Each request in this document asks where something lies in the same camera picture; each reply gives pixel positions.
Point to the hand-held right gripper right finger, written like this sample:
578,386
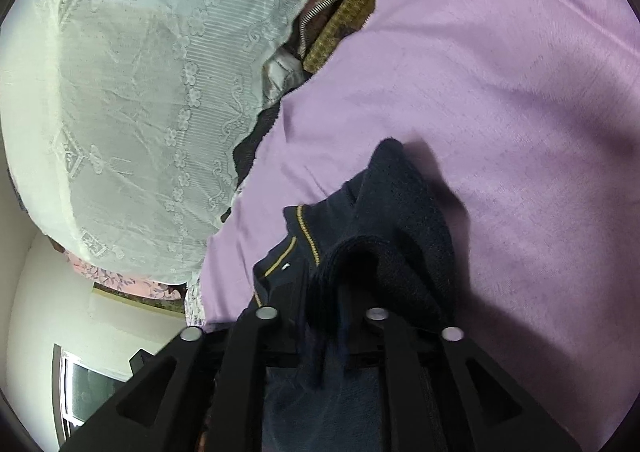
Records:
395,352

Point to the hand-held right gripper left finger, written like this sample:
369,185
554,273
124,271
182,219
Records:
250,347

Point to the navy knit cardigan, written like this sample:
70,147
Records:
390,212

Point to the purple floral bedsheet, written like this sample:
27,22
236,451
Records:
195,304

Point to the dark patterned panel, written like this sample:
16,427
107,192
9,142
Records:
150,304

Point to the pink floral cloth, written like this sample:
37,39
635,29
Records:
125,282

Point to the window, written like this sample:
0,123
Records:
90,387

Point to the dark cloth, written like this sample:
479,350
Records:
252,147

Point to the white lace cover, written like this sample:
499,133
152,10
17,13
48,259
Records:
125,107

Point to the white garment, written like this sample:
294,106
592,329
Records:
282,74

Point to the purple printed blanket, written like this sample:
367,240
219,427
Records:
475,82

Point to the brown woven mat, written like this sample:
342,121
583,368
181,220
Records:
345,17

